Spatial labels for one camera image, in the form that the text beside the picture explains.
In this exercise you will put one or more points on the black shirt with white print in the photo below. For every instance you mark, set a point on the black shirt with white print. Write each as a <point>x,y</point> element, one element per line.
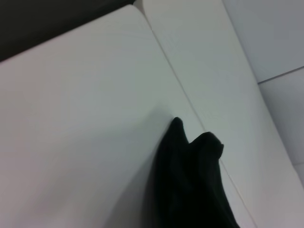
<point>190,178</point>

